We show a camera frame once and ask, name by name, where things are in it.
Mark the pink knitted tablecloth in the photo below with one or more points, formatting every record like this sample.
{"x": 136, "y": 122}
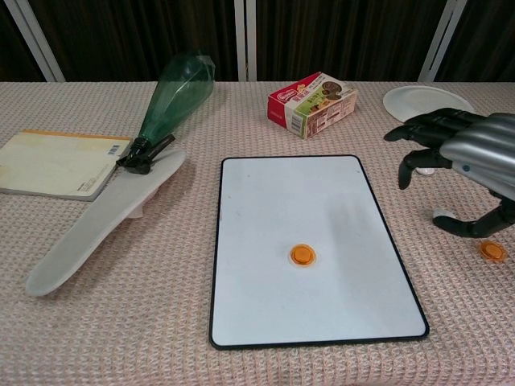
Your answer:
{"x": 120, "y": 321}

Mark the red green cookie box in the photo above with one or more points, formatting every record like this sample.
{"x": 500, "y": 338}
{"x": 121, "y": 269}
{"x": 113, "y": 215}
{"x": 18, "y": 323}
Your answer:
{"x": 314, "y": 104}

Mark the white partition frame post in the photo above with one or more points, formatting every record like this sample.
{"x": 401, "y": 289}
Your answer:
{"x": 442, "y": 40}
{"x": 245, "y": 40}
{"x": 36, "y": 40}

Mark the yellow cream paperback book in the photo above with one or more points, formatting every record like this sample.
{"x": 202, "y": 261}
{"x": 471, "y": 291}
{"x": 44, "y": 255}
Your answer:
{"x": 52, "y": 165}

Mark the orange round magnet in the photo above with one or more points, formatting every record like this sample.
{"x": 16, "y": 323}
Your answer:
{"x": 491, "y": 251}
{"x": 303, "y": 255}

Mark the green plastic spray bottle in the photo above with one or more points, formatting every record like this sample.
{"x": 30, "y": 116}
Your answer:
{"x": 177, "y": 100}

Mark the grey shoe insole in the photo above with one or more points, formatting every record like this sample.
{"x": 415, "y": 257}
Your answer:
{"x": 100, "y": 225}

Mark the white magnetic board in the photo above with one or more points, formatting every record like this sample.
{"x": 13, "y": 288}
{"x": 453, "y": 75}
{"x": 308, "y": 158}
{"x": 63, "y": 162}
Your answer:
{"x": 281, "y": 305}

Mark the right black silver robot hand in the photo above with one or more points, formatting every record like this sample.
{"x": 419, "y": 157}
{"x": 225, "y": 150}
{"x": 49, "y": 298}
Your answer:
{"x": 479, "y": 149}

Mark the white paper plate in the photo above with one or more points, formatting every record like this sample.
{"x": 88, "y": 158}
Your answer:
{"x": 418, "y": 100}

